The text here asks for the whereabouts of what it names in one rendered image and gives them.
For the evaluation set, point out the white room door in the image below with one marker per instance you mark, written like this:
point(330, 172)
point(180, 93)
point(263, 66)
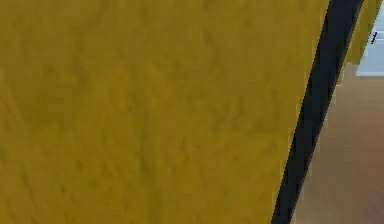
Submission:
point(376, 56)

